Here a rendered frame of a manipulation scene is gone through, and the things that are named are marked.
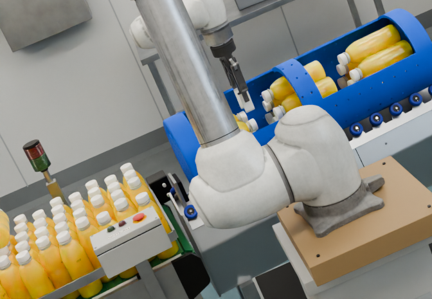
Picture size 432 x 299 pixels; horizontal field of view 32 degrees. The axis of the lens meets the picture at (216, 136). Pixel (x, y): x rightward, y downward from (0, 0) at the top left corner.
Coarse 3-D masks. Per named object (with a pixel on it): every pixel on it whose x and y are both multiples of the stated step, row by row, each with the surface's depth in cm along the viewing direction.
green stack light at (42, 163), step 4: (44, 152) 267; (40, 156) 265; (44, 156) 266; (32, 160) 265; (36, 160) 265; (40, 160) 266; (44, 160) 266; (48, 160) 268; (32, 164) 266; (36, 164) 266; (40, 164) 266; (44, 164) 266; (48, 164) 268; (36, 168) 267; (40, 168) 266; (44, 168) 267
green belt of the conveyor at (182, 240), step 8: (168, 208) 267; (168, 216) 258; (176, 224) 251; (176, 232) 244; (176, 240) 239; (184, 240) 238; (184, 248) 232; (192, 248) 234; (152, 264) 242; (112, 280) 231; (120, 280) 230; (104, 288) 229; (80, 296) 230
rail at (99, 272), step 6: (168, 234) 227; (96, 270) 224; (102, 270) 224; (84, 276) 223; (90, 276) 224; (96, 276) 224; (102, 276) 225; (72, 282) 223; (78, 282) 223; (84, 282) 224; (90, 282) 224; (60, 288) 222; (66, 288) 223; (72, 288) 223; (78, 288) 224; (48, 294) 222; (54, 294) 222; (60, 294) 223; (66, 294) 223
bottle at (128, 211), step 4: (128, 204) 229; (124, 208) 228; (128, 208) 229; (132, 208) 230; (120, 212) 228; (124, 212) 228; (128, 212) 228; (132, 212) 228; (136, 212) 230; (116, 216) 230; (120, 216) 228; (124, 216) 227; (128, 216) 227; (120, 220) 228; (148, 260) 232
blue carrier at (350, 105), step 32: (352, 32) 255; (416, 32) 242; (288, 64) 244; (416, 64) 242; (256, 96) 259; (320, 96) 236; (352, 96) 239; (384, 96) 243; (192, 128) 233; (192, 160) 230
